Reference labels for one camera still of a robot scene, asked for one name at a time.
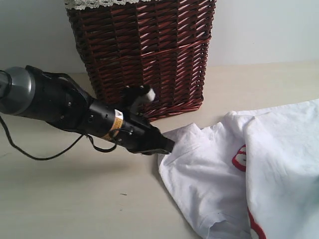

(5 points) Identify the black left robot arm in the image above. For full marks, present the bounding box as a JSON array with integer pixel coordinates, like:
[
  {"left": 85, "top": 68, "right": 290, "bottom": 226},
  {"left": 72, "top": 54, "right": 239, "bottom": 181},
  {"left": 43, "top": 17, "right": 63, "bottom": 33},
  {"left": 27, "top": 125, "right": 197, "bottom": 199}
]
[{"left": 0, "top": 65, "right": 174, "bottom": 155}]

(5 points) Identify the dark brown wicker basket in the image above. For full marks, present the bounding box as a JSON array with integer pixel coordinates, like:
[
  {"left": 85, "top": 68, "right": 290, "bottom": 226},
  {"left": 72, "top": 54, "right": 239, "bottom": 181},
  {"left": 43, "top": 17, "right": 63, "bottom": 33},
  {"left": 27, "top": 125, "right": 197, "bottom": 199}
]
[{"left": 66, "top": 0, "right": 216, "bottom": 121}]

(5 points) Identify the white shirt garment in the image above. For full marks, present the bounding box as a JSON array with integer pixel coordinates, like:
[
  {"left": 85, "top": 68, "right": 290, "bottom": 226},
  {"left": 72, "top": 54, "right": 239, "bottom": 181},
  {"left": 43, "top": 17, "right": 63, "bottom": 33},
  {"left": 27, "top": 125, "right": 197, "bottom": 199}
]
[{"left": 158, "top": 100, "right": 319, "bottom": 239}]

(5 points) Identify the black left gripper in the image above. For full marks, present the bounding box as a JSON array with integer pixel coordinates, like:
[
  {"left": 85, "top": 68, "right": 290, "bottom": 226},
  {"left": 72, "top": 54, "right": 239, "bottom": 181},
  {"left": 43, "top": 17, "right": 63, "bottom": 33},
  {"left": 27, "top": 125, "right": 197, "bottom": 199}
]
[{"left": 109, "top": 114, "right": 175, "bottom": 155}]

